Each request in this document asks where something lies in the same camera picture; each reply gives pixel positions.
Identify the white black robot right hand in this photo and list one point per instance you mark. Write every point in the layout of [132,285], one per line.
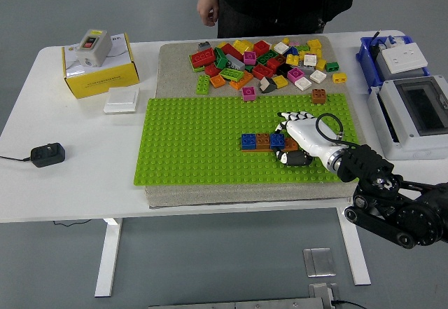
[308,137]

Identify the person's right hand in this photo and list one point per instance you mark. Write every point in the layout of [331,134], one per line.
[207,7]

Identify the blue toy brick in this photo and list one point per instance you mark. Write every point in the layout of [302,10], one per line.
[276,141]
[248,141]
[291,51]

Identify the dark grey toy brick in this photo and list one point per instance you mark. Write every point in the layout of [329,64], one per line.
[204,46]

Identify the small yellow toy brick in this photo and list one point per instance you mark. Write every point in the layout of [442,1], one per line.
[223,45]
[285,41]

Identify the large red toy brick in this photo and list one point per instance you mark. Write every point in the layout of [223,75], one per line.
[203,56]

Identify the white toy brick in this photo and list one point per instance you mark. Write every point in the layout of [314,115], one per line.
[281,48]
[318,76]
[303,83]
[309,60]

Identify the dark green toy brick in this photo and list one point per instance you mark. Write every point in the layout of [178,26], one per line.
[267,56]
[332,66]
[220,60]

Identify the long grey toy brick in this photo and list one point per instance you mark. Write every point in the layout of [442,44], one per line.
[235,62]

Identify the flat green toy brick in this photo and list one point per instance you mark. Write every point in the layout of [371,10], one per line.
[197,69]

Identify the dark grey sloped brick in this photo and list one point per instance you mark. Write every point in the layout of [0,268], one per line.
[267,86]

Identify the light green toy brick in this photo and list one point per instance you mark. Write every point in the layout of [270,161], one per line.
[202,84]
[231,74]

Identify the black toy brick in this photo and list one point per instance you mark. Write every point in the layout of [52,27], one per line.
[284,70]

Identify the small orange toy brick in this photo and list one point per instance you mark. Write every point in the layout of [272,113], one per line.
[217,81]

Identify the dark brown toy brick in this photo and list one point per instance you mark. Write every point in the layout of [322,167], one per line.
[281,59]

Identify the long orange toy brick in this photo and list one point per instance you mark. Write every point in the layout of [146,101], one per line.
[241,84]

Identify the small green toy brick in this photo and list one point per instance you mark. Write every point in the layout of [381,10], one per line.
[303,48]

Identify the flat pink toy brick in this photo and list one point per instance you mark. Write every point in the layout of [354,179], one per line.
[294,43]

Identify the green studded baseplate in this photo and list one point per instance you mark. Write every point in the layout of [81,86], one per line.
[196,148]

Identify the grey-brown mat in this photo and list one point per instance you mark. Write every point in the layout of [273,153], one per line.
[175,70]

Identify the blue plastic bin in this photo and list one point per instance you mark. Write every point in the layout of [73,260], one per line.
[364,55]

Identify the grey device box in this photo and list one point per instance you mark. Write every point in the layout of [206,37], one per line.
[381,68]

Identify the white socket panel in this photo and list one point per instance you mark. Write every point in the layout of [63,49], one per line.
[402,56]

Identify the white table leg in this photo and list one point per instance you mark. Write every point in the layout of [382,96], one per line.
[355,253]
[108,253]

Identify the large silver floor hatch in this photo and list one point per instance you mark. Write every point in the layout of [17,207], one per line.
[319,262]

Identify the yellow cardboard box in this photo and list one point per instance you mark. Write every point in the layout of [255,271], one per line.
[101,84]

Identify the grey metal bar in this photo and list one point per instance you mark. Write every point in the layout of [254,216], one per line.
[238,305]

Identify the black power adapter plug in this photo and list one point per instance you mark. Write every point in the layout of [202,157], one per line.
[48,155]

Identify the grey push-button switch box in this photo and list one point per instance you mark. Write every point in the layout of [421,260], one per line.
[94,51]

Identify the grey enclosure with window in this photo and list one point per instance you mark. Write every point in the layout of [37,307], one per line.
[427,106]

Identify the white wall switch plate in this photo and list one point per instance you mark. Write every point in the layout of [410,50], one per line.
[121,100]

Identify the grey metal bracket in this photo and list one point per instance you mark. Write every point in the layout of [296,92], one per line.
[322,293]

